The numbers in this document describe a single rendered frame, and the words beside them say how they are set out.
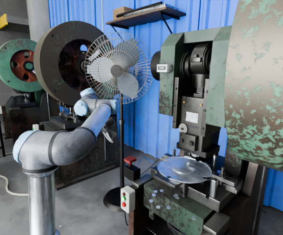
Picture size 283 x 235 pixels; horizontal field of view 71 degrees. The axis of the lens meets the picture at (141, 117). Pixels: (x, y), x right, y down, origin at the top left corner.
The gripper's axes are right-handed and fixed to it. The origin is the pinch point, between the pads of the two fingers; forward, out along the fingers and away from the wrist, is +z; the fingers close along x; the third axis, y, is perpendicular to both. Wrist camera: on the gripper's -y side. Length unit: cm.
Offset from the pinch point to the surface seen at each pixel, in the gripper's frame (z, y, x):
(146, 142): 100, 96, 125
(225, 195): 34, 16, -59
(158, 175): 14.6, -0.4, -35.9
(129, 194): 24.0, -13.2, -19.0
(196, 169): 24, 18, -44
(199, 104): -8, 33, -47
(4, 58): -94, 16, 249
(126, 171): 19.7, -3.2, -6.9
